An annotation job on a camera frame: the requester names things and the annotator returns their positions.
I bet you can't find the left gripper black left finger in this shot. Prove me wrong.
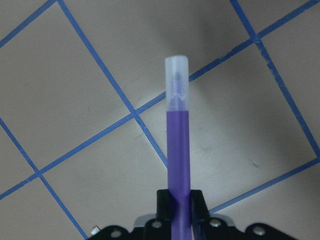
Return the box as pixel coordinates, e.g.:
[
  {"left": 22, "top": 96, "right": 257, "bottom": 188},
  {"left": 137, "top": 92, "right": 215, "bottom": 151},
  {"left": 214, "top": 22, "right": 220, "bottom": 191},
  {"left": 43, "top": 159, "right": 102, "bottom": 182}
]
[{"left": 143, "top": 189, "right": 173, "bottom": 240}]

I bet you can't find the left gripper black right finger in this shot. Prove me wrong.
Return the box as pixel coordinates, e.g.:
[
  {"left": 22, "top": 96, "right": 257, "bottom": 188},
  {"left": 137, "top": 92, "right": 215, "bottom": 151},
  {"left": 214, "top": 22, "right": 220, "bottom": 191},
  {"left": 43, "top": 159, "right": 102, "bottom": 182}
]
[{"left": 190, "top": 190, "right": 211, "bottom": 240}]

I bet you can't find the purple highlighter pen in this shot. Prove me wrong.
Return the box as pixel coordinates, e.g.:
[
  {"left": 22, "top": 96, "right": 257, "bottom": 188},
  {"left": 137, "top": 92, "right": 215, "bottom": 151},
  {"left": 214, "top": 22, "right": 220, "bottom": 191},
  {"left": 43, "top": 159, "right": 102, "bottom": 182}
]
[{"left": 164, "top": 55, "right": 192, "bottom": 240}]

